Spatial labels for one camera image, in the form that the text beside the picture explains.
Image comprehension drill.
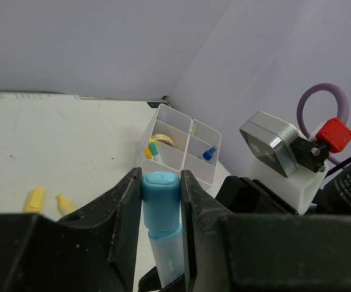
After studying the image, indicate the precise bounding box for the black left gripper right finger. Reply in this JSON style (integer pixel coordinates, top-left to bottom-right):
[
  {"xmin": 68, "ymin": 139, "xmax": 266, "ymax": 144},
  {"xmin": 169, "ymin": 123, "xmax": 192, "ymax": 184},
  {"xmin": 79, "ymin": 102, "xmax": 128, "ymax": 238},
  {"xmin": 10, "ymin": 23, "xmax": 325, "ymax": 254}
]
[{"xmin": 181, "ymin": 170, "xmax": 351, "ymax": 291}]

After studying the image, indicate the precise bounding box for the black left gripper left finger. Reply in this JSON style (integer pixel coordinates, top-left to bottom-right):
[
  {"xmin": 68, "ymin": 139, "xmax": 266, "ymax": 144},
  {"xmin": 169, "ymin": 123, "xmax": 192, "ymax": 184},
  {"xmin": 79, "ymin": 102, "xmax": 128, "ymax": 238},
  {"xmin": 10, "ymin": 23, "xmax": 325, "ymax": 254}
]
[{"xmin": 0, "ymin": 168, "xmax": 142, "ymax": 291}]

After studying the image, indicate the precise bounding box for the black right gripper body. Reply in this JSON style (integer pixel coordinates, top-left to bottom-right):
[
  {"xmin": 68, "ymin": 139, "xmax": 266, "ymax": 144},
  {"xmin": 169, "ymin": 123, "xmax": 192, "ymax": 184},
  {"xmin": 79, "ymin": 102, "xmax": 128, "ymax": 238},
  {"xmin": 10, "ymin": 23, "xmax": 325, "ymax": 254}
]
[{"xmin": 215, "ymin": 157, "xmax": 351, "ymax": 215}]

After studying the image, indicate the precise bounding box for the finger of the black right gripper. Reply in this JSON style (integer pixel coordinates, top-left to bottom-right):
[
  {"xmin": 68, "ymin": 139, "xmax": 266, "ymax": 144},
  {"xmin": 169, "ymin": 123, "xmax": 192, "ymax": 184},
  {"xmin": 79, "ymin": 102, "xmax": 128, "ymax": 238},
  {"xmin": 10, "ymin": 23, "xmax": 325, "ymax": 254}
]
[{"xmin": 138, "ymin": 266, "xmax": 184, "ymax": 292}]

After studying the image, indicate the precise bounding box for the light blue marker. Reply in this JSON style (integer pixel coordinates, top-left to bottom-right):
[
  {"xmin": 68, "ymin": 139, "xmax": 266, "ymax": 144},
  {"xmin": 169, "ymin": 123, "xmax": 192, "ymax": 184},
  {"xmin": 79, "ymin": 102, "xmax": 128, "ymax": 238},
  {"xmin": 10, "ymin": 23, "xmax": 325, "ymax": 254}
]
[{"xmin": 148, "ymin": 224, "xmax": 184, "ymax": 288}]

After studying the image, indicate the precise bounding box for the light blue marker cap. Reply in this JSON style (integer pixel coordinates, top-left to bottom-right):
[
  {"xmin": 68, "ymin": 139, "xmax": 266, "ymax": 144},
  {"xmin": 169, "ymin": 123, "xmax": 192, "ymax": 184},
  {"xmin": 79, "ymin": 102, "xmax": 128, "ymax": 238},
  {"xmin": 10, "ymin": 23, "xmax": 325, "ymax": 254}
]
[{"xmin": 142, "ymin": 172, "xmax": 181, "ymax": 232}]

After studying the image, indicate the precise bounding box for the blue capped small marker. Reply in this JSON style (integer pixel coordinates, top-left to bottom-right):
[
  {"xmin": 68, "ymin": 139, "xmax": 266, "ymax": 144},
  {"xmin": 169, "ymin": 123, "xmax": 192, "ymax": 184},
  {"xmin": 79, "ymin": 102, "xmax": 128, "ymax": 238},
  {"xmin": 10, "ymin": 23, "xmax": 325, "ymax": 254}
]
[{"xmin": 202, "ymin": 145, "xmax": 218, "ymax": 161}]

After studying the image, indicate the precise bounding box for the yellow white pen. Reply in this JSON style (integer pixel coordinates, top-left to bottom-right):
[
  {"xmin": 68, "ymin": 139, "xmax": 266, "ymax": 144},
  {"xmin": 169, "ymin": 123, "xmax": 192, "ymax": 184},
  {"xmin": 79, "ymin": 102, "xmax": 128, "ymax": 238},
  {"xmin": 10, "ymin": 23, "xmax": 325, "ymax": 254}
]
[{"xmin": 144, "ymin": 148, "xmax": 153, "ymax": 160}]

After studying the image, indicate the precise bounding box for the teal white pen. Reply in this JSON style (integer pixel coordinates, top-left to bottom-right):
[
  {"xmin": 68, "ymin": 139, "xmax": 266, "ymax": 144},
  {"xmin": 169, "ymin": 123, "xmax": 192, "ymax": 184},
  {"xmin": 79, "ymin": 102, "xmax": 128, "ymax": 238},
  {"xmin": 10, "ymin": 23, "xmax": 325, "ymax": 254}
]
[{"xmin": 149, "ymin": 138, "xmax": 163, "ymax": 164}]

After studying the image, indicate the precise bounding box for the white divided organizer box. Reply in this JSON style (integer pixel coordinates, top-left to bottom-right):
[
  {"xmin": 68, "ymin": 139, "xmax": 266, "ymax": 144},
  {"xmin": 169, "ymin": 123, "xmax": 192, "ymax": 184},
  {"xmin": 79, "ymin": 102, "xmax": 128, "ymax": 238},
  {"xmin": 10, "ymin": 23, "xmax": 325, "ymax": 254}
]
[{"xmin": 134, "ymin": 103, "xmax": 221, "ymax": 190}]

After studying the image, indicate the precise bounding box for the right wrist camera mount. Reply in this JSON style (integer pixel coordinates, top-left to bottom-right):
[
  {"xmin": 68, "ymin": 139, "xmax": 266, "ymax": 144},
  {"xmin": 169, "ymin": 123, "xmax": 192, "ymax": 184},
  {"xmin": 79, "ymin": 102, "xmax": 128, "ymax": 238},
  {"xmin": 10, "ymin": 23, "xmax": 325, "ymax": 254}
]
[{"xmin": 239, "ymin": 111, "xmax": 351, "ymax": 215}]

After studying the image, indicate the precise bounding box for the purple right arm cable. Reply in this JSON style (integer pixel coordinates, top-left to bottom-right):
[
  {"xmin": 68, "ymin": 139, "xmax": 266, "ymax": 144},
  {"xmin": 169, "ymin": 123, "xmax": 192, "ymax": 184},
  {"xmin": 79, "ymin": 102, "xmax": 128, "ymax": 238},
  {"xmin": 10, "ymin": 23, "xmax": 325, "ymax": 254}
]
[{"xmin": 296, "ymin": 82, "xmax": 351, "ymax": 165}]

